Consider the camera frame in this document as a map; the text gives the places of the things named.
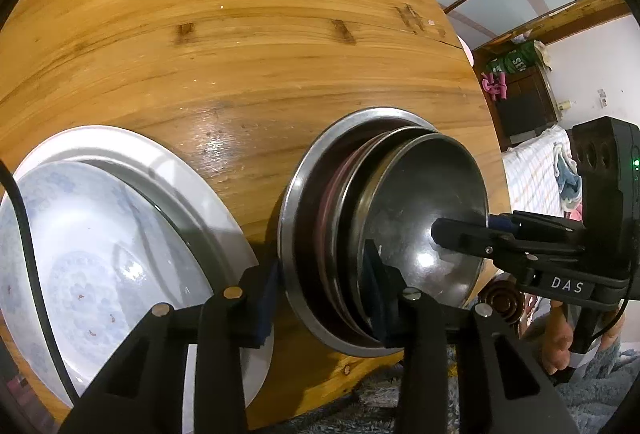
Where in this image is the grey fluffy rug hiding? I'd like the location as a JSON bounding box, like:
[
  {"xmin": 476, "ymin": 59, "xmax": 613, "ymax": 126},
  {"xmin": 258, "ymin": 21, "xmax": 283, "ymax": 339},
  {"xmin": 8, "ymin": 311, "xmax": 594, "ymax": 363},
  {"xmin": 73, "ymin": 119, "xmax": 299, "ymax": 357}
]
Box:
[{"xmin": 280, "ymin": 344, "xmax": 640, "ymax": 434}]

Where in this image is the blue patterned white plate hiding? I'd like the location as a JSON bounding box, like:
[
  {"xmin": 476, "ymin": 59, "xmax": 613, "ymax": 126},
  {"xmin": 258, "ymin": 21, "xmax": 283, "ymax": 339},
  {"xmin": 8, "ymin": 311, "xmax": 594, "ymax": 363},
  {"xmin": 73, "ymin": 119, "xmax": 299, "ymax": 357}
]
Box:
[{"xmin": 0, "ymin": 160, "xmax": 216, "ymax": 410}]

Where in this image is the black cable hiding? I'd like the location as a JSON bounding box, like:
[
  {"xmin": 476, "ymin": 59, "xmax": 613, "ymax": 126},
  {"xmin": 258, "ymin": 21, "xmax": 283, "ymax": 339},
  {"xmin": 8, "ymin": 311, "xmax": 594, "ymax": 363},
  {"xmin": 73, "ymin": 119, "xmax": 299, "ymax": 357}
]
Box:
[{"xmin": 0, "ymin": 161, "xmax": 81, "ymax": 402}]

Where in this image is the small steel bowl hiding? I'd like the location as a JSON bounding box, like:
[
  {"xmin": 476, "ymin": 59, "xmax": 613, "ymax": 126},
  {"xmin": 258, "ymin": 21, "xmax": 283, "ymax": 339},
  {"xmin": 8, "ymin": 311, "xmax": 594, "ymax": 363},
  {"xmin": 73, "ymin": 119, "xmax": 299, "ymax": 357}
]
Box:
[{"xmin": 357, "ymin": 131, "xmax": 491, "ymax": 320}]

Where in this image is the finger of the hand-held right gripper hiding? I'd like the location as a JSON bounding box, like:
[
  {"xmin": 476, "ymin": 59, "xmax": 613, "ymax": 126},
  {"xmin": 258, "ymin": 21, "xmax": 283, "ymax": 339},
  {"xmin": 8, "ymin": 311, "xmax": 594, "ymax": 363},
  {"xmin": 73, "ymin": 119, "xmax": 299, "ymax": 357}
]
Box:
[
  {"xmin": 488, "ymin": 211, "xmax": 585, "ymax": 245},
  {"xmin": 431, "ymin": 215, "xmax": 587, "ymax": 274}
]

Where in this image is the green bag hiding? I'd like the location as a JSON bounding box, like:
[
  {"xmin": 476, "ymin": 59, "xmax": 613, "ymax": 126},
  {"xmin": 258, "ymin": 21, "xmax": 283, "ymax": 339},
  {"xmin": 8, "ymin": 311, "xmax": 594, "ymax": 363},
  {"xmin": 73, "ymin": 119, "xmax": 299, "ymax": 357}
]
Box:
[{"xmin": 487, "ymin": 39, "xmax": 543, "ymax": 75}]

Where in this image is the light blue cloth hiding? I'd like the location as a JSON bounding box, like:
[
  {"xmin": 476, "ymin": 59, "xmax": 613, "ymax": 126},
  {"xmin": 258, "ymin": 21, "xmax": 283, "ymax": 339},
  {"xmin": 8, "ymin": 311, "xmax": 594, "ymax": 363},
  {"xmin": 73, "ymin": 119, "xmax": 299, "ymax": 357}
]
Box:
[{"xmin": 552, "ymin": 141, "xmax": 583, "ymax": 210}]

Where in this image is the carved brown wooden piece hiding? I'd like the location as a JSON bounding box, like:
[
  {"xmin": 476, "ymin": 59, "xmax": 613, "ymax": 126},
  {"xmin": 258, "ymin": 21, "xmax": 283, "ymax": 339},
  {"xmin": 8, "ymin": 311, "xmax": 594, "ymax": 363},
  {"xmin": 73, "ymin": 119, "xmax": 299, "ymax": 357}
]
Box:
[{"xmin": 477, "ymin": 277, "xmax": 526, "ymax": 340}]

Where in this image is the person's right hand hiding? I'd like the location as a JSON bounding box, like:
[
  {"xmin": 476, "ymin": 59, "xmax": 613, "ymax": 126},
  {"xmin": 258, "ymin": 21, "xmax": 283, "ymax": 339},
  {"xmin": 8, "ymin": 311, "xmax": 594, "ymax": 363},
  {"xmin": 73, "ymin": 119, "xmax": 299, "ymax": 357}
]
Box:
[{"xmin": 542, "ymin": 308, "xmax": 576, "ymax": 377}]

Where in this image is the large white plate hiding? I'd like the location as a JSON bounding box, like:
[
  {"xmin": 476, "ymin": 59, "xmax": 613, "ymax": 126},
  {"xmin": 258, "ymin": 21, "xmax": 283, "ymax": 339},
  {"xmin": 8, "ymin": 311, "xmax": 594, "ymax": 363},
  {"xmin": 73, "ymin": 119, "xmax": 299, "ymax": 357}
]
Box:
[{"xmin": 10, "ymin": 125, "xmax": 275, "ymax": 434}]

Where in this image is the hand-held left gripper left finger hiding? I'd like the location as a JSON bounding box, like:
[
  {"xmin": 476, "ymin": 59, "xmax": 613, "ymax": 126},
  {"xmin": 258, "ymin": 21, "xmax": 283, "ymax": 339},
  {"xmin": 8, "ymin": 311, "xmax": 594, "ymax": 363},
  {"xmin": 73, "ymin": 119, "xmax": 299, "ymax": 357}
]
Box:
[{"xmin": 60, "ymin": 259, "xmax": 280, "ymax": 434}]

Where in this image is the checkered white cloth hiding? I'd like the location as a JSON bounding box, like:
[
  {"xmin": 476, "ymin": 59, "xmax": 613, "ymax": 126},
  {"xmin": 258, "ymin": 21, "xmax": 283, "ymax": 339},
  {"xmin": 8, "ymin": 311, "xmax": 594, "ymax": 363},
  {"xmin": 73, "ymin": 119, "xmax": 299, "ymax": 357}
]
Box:
[{"xmin": 501, "ymin": 124, "xmax": 583, "ymax": 220}]

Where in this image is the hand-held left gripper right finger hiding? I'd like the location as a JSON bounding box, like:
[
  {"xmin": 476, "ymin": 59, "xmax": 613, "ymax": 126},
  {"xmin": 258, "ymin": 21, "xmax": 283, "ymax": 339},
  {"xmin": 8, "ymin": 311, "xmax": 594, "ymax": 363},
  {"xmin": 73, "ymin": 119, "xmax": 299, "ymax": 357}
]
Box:
[{"xmin": 364, "ymin": 239, "xmax": 581, "ymax": 434}]

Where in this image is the dark wooden cabinet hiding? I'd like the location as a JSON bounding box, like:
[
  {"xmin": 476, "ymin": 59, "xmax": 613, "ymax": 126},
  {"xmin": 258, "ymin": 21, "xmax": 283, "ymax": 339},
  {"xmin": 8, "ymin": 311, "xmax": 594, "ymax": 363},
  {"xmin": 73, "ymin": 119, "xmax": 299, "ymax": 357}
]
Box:
[{"xmin": 487, "ymin": 64, "xmax": 561, "ymax": 150}]

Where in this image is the medium steel bowl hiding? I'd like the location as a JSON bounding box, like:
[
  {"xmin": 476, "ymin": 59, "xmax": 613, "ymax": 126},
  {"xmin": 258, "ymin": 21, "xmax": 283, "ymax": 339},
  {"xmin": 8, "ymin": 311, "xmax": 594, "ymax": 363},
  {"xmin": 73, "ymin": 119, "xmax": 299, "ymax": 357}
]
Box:
[{"xmin": 340, "ymin": 125, "xmax": 446, "ymax": 340}]

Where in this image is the large steel bowl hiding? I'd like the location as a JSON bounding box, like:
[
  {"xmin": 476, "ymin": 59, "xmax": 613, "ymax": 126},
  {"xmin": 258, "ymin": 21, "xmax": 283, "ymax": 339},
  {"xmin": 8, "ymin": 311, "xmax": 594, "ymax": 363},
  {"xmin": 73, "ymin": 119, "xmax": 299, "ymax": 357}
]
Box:
[{"xmin": 277, "ymin": 108, "xmax": 496, "ymax": 357}]

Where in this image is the pink toy dumbbell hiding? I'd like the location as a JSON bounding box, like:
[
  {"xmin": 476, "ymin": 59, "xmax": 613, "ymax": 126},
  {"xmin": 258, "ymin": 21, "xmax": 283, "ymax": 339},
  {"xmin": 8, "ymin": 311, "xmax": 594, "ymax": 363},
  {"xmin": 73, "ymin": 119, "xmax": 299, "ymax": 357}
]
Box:
[{"xmin": 481, "ymin": 70, "xmax": 508, "ymax": 101}]

